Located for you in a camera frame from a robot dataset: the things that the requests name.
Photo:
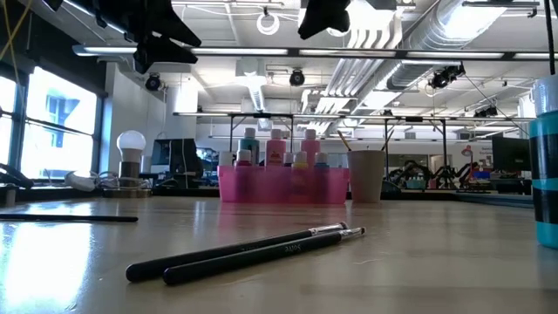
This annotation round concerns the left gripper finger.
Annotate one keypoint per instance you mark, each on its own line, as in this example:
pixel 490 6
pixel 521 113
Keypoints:
pixel 174 24
pixel 165 51

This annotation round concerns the large teal paint bottle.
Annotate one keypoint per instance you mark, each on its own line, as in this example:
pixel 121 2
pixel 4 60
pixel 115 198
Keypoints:
pixel 249 146

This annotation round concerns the large pink paint bottle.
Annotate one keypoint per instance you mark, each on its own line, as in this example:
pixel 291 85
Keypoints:
pixel 310 146
pixel 275 148

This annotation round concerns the small yellow paint bottle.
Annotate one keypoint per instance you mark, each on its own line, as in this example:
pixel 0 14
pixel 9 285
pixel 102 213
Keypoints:
pixel 301 160

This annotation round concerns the slim dark paintbrush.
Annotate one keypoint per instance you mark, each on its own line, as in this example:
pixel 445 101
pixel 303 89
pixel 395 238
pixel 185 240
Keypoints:
pixel 65 218

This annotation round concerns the small light blue paint bottle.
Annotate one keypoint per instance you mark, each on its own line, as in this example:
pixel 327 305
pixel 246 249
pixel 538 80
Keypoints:
pixel 545 174

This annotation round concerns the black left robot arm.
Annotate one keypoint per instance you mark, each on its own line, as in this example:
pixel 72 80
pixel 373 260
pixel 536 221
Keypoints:
pixel 52 3

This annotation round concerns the black ceiling spotlight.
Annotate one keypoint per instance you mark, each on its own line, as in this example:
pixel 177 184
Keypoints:
pixel 152 82
pixel 297 77

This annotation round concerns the overhead LED light bar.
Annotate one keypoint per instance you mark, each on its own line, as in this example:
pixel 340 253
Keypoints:
pixel 240 51

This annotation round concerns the black computer monitor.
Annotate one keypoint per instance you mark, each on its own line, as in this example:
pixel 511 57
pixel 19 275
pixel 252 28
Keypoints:
pixel 172 152
pixel 510 153

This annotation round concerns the large black-framed window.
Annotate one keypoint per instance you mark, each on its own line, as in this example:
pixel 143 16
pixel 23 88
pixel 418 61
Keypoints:
pixel 56 126

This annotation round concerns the black clamp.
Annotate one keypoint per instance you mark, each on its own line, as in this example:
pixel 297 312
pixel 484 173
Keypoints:
pixel 168 184
pixel 390 187

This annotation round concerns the beige paper cup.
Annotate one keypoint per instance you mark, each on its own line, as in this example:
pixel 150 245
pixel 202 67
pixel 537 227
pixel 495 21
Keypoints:
pixel 366 176

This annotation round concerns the pink plastic tray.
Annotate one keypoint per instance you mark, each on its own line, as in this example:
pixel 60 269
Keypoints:
pixel 270 187

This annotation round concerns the red desk lamp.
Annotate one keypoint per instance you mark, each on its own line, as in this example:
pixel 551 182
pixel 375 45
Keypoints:
pixel 467 151

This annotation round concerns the black tripod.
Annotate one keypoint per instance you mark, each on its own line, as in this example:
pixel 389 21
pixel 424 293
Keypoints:
pixel 444 172

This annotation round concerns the brush pair bottom centre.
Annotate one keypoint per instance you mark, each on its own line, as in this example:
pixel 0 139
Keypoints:
pixel 218 253

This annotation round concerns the black background rig frame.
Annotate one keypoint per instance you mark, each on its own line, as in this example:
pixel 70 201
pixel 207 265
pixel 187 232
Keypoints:
pixel 261 114

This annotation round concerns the black ceiling-mounted camera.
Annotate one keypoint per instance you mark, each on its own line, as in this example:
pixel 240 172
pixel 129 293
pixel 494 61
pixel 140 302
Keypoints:
pixel 447 75

